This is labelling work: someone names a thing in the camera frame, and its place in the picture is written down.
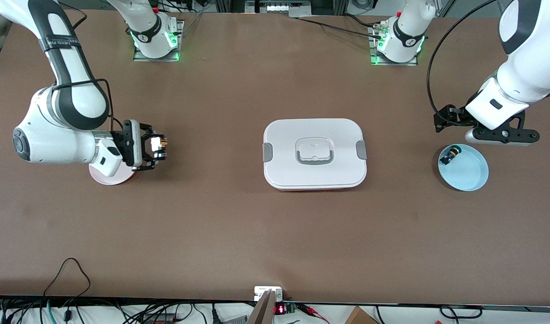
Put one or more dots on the light blue round plate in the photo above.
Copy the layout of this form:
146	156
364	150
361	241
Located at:
466	175

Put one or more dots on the aluminium camera mount beam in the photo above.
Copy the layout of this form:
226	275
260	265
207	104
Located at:
262	312

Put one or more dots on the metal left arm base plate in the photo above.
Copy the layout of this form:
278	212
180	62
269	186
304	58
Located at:
391	64

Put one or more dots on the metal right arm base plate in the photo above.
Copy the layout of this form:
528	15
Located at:
142	59

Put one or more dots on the pink round plate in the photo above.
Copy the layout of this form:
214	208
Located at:
113	180

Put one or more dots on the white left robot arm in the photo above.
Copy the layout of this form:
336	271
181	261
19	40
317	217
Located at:
526	76

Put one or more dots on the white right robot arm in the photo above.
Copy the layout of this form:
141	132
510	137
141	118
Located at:
45	144

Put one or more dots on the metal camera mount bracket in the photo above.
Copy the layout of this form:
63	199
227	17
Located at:
261	291

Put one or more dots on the white power strip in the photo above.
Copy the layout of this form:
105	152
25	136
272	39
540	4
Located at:
281	6

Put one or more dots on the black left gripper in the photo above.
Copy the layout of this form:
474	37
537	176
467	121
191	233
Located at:
450	117

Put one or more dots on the white lidded box grey clips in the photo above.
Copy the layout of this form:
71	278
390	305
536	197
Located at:
283	135

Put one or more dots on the brown cardboard box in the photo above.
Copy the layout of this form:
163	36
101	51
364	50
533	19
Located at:
360	317

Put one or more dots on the small black yellow object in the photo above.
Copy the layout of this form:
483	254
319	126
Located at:
450	156

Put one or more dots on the red digit display module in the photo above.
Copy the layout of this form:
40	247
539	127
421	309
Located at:
279	309

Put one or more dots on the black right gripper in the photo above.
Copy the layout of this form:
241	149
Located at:
144	146

